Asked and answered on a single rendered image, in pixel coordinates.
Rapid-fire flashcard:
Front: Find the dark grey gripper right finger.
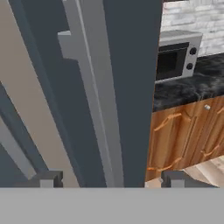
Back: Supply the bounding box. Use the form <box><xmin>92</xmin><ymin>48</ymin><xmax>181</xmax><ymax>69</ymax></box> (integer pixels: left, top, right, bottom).
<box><xmin>160</xmin><ymin>170</ymin><xmax>219</xmax><ymax>188</ymax></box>

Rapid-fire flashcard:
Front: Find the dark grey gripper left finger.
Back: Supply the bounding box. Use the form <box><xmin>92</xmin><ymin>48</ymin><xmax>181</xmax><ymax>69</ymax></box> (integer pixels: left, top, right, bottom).
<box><xmin>15</xmin><ymin>170</ymin><xmax>64</xmax><ymax>188</ymax></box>

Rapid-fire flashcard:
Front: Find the dark grey fridge door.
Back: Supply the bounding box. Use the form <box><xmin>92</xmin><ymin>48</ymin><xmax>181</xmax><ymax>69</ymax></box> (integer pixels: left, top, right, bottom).
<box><xmin>8</xmin><ymin>0</ymin><xmax>164</xmax><ymax>188</ymax></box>
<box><xmin>0</xmin><ymin>82</ymin><xmax>50</xmax><ymax>188</ymax></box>

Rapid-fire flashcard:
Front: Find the wooden cupboard door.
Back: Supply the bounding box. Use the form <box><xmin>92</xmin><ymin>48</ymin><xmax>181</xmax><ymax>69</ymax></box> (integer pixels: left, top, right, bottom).
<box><xmin>144</xmin><ymin>104</ymin><xmax>200</xmax><ymax>183</ymax></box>
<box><xmin>183</xmin><ymin>95</ymin><xmax>224</xmax><ymax>171</ymax></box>

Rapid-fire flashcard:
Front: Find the silver microwave oven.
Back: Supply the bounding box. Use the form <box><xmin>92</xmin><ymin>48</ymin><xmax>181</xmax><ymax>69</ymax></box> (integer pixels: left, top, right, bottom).
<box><xmin>155</xmin><ymin>29</ymin><xmax>204</xmax><ymax>85</ymax></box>

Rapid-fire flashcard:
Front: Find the long light grey fridge handle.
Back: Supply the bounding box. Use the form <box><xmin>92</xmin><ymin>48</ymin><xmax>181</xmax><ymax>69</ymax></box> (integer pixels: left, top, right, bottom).
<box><xmin>57</xmin><ymin>0</ymin><xmax>125</xmax><ymax>188</ymax></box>
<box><xmin>0</xmin><ymin>115</ymin><xmax>38</xmax><ymax>180</ymax></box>

